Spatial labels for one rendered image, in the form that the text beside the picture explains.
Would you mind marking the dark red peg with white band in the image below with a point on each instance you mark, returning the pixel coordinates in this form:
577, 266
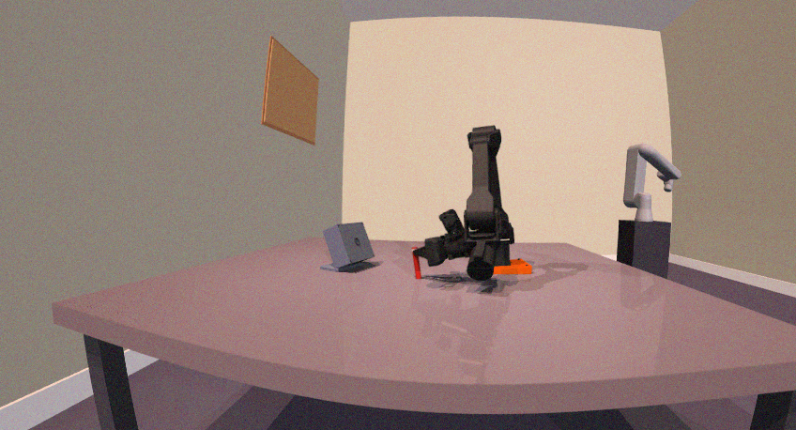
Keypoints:
417, 264

